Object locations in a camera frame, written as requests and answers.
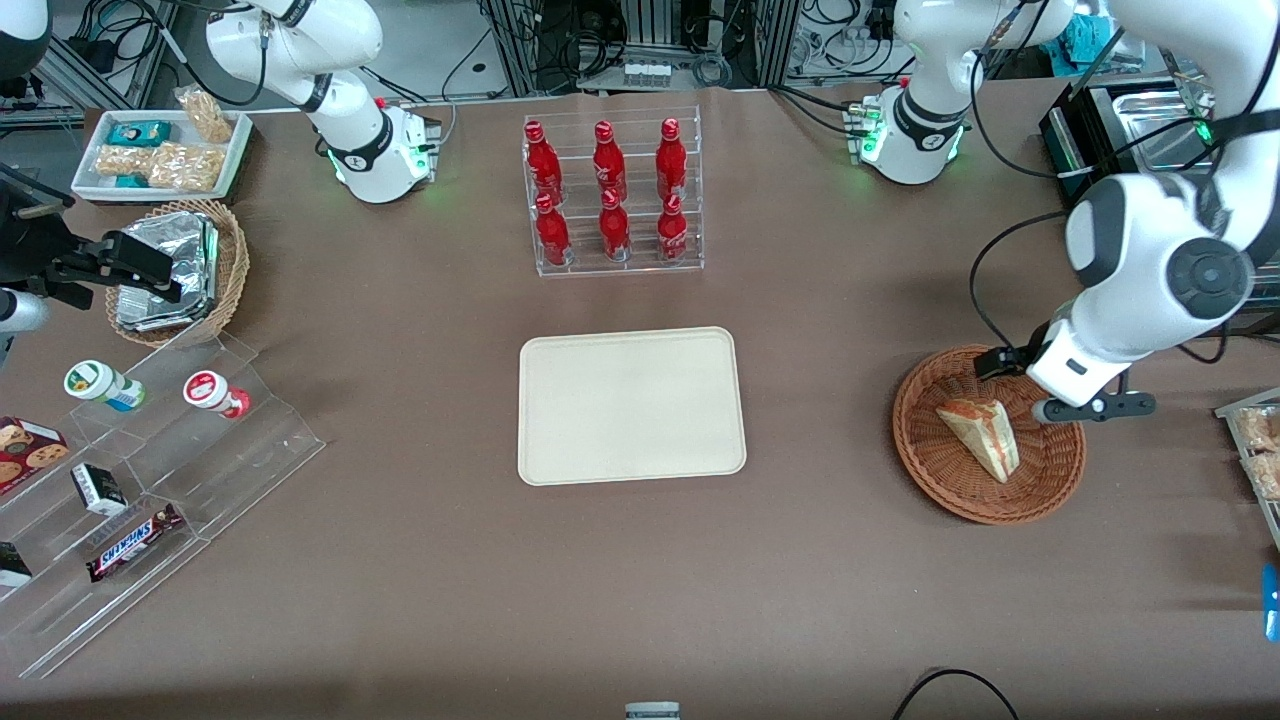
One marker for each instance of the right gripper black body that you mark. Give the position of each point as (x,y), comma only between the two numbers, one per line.
(38,252)

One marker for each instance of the triangle sandwich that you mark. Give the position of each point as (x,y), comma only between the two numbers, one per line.
(985,440)

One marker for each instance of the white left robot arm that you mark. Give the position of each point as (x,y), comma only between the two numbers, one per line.
(1150,250)

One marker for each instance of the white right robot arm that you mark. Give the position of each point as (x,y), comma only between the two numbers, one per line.
(352,140)

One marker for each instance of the light wicker basket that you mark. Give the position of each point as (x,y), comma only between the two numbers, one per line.
(232,270)

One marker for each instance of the white snack tray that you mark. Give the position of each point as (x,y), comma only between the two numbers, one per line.
(238,150)

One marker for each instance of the brown round wicker basket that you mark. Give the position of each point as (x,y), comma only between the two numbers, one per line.
(950,480)

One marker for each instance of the metal tray with snacks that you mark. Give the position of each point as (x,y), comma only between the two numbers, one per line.
(1240,410)

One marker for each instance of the cream rectangular tray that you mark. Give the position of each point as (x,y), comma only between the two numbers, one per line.
(630,405)

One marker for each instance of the foil wrapped pack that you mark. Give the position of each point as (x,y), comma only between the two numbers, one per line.
(160,312)
(185,245)

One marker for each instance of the small teal snack box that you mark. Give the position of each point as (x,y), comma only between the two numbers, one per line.
(132,181)

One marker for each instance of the peanut crisp bag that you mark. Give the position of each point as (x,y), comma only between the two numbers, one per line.
(186,168)
(122,162)

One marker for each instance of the green lid yogurt cup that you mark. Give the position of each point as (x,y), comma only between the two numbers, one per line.
(95,383)

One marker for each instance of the red lid yogurt cup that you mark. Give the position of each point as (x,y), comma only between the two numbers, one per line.
(212,392)

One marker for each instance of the clear bag of puffed snacks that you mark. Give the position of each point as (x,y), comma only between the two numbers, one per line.
(207,115)

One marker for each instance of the clear acrylic stepped display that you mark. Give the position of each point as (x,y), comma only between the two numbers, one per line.
(260,440)

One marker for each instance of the red cookie box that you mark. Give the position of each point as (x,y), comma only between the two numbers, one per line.
(25,450)

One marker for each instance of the clear pastry bag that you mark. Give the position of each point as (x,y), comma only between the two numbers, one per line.
(1265,450)

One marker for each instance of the small black white box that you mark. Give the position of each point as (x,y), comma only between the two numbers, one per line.
(98,490)

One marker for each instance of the black food warmer appliance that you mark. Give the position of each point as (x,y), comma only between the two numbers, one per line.
(1075,130)

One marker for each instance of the Snickers chocolate bar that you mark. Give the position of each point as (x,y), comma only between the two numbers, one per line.
(135,542)

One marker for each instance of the steel warmer pan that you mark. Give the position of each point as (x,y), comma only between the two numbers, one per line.
(1150,120)

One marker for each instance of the blue object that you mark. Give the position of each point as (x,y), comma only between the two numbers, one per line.
(1271,600)

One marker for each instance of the red cola bottle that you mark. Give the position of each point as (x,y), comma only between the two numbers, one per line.
(552,235)
(671,160)
(672,232)
(614,230)
(609,160)
(543,165)

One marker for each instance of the clear acrylic bottle rack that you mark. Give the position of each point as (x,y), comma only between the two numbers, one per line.
(640,270)

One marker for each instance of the white power strip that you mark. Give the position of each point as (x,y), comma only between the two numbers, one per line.
(646,72)

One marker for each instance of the grey device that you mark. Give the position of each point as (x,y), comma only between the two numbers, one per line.
(652,711)

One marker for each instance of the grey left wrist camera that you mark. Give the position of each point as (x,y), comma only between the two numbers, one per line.
(1100,407)

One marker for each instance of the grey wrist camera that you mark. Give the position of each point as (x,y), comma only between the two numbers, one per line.
(20,312)
(1100,407)

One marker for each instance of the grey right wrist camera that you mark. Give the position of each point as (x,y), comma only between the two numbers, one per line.
(20,312)

